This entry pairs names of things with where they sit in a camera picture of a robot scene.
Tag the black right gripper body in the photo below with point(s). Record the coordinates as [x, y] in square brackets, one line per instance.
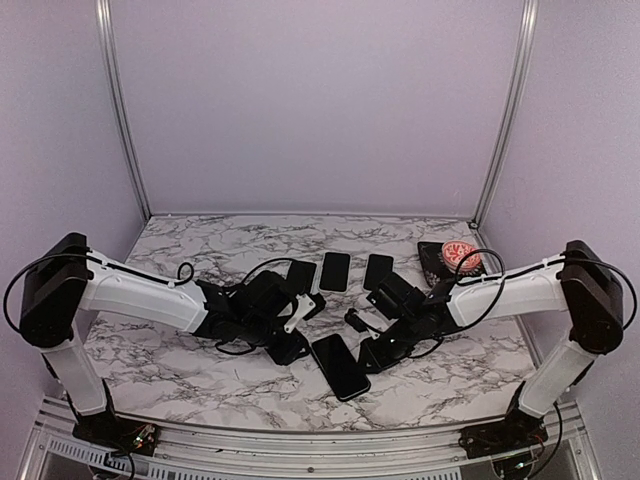
[405, 339]

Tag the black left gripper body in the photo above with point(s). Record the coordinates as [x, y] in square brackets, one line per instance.
[257, 333]

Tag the light blue phone case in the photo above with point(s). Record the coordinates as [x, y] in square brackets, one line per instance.
[302, 275]

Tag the black smartphone teal edge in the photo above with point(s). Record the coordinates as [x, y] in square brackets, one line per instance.
[334, 271]

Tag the black phone case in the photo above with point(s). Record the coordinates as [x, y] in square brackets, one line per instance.
[340, 367]

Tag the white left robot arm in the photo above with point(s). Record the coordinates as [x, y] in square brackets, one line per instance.
[71, 277]

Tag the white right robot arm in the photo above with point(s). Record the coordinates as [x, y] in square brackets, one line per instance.
[576, 281]

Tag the black patterned square plate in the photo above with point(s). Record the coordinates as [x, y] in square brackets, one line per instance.
[433, 268]

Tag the red white patterned bowl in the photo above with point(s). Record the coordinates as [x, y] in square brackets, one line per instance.
[458, 255]

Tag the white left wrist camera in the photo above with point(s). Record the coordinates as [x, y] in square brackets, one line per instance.
[305, 307]

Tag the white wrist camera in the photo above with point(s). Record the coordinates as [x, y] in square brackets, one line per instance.
[353, 319]
[305, 307]

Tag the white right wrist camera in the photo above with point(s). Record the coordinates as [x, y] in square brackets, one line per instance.
[353, 319]

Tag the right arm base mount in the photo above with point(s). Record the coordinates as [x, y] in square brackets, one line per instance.
[516, 430]

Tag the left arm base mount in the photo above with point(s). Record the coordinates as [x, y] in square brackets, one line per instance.
[108, 429]

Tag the aluminium front rail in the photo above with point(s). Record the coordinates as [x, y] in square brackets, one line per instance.
[186, 451]

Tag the right aluminium frame post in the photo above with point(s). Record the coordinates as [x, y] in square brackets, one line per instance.
[515, 91]

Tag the aluminium frame post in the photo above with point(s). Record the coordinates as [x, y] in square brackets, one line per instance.
[109, 51]
[515, 91]

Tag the left aluminium frame post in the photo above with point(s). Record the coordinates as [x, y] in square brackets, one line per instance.
[109, 51]

